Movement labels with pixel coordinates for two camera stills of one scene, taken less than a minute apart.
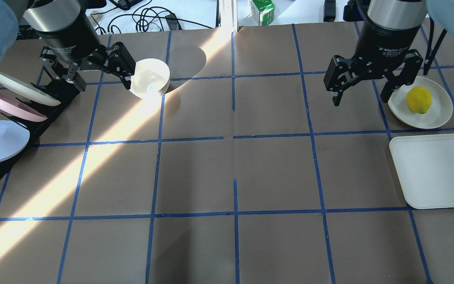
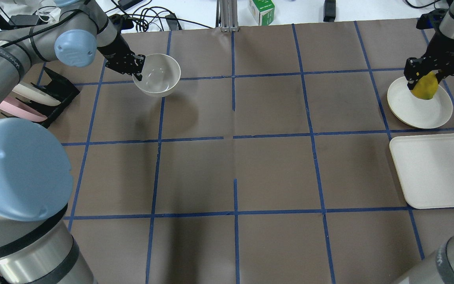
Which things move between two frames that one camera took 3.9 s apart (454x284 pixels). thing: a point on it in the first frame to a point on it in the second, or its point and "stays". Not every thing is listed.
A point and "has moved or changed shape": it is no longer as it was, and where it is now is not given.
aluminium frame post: x=227 y=15 stays
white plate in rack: x=23 y=90 stays
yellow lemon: x=419 y=99 to x=426 y=86
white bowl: x=151 y=79 has moved or changed shape
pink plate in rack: x=10 y=105 stays
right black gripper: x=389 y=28 to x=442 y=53
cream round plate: x=440 y=110 stays
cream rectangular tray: x=434 y=170 stays
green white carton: x=263 y=12 stays
